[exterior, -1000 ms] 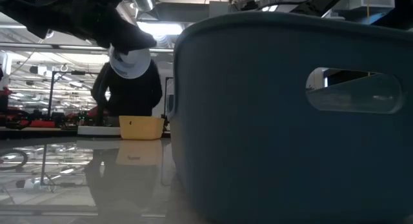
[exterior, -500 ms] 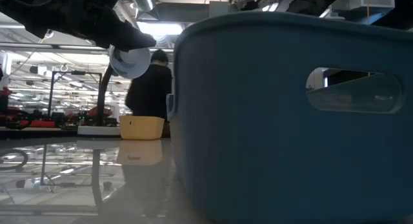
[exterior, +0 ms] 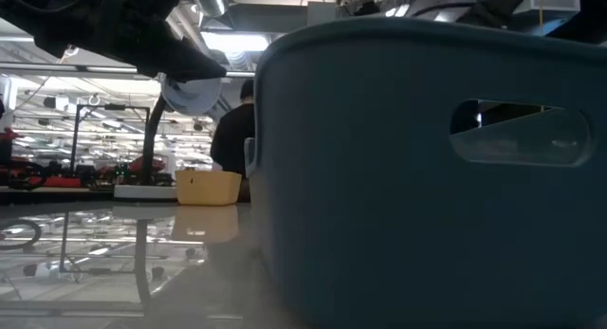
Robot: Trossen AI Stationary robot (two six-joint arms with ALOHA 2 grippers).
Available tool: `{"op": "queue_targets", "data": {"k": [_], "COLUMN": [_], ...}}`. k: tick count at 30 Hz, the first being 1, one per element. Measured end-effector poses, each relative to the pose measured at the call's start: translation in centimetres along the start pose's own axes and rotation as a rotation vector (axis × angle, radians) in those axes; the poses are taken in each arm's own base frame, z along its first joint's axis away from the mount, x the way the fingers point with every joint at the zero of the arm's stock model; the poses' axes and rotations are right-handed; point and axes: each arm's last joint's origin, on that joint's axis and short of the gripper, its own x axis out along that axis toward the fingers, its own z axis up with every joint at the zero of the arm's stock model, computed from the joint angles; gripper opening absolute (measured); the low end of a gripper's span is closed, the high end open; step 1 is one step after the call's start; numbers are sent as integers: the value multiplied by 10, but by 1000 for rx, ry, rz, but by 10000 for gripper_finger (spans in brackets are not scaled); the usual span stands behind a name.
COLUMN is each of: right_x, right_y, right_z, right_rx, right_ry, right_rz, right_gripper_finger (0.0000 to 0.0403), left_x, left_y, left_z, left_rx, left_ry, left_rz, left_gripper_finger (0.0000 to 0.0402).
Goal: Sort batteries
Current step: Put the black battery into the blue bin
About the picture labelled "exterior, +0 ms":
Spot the white desk lamp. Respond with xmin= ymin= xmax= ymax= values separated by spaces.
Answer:
xmin=113 ymin=72 xmax=224 ymax=201

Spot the black metal stand frame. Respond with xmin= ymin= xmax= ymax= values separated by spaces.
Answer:
xmin=69 ymin=102 xmax=151 ymax=178

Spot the person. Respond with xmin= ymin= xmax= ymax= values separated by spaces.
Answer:
xmin=210 ymin=79 xmax=257 ymax=178

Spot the red robot equipment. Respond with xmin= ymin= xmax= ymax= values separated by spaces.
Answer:
xmin=127 ymin=155 xmax=167 ymax=174
xmin=0 ymin=127 xmax=84 ymax=191

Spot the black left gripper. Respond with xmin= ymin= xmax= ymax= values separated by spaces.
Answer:
xmin=0 ymin=0 xmax=228 ymax=83

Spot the yellow plastic bin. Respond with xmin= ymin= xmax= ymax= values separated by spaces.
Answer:
xmin=175 ymin=169 xmax=243 ymax=207

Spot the grey ceiling box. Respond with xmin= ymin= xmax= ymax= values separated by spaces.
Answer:
xmin=306 ymin=0 xmax=339 ymax=27

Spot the slate blue plastic bin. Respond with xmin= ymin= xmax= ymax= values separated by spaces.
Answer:
xmin=244 ymin=16 xmax=607 ymax=329

